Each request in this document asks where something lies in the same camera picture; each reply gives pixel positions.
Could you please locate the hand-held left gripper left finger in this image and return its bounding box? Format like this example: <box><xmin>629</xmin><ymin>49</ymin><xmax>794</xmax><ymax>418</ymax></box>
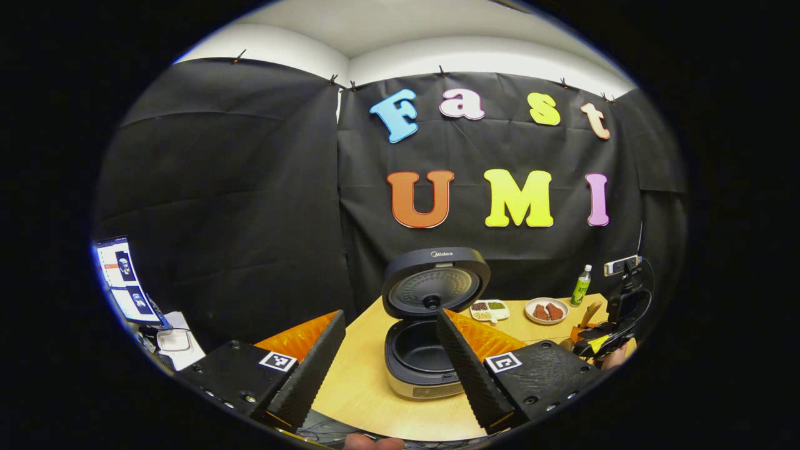
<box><xmin>178</xmin><ymin>309</ymin><xmax>348</xmax><ymax>433</ymax></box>

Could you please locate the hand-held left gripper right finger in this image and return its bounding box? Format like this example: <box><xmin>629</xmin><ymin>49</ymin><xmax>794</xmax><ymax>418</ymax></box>
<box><xmin>439</xmin><ymin>309</ymin><xmax>608</xmax><ymax>436</ymax></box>

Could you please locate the dark grey rice cooker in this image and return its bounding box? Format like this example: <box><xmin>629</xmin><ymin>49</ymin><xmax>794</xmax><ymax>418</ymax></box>
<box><xmin>381</xmin><ymin>247</ymin><xmax>493</xmax><ymax>401</ymax></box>

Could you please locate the green drink bottle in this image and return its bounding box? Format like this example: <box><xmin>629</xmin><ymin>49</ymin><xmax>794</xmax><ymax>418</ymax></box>
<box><xmin>570</xmin><ymin>264</ymin><xmax>593</xmax><ymax>308</ymax></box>

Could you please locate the round white plate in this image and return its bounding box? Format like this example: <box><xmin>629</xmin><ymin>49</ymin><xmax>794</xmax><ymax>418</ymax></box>
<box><xmin>525</xmin><ymin>297</ymin><xmax>569</xmax><ymax>326</ymax></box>

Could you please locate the white divided dish with grains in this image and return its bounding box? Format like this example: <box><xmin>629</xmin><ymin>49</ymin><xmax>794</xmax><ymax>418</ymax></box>
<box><xmin>470</xmin><ymin>299</ymin><xmax>511</xmax><ymax>324</ymax></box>

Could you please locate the white side desk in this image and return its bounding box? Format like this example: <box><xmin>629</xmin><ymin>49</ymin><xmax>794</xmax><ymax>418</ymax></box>
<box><xmin>137</xmin><ymin>311</ymin><xmax>207</xmax><ymax>373</ymax></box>

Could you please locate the small white box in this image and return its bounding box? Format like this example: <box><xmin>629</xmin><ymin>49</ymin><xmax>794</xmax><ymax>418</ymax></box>
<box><xmin>156</xmin><ymin>329</ymin><xmax>192</xmax><ymax>353</ymax></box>

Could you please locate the black backdrop cloth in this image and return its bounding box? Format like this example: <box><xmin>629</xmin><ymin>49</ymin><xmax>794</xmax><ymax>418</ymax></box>
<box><xmin>94</xmin><ymin>57</ymin><xmax>688</xmax><ymax>352</ymax></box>

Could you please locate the computer monitor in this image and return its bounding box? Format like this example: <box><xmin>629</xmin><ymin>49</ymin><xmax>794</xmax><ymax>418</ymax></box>
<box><xmin>92</xmin><ymin>236</ymin><xmax>168</xmax><ymax>327</ymax></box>

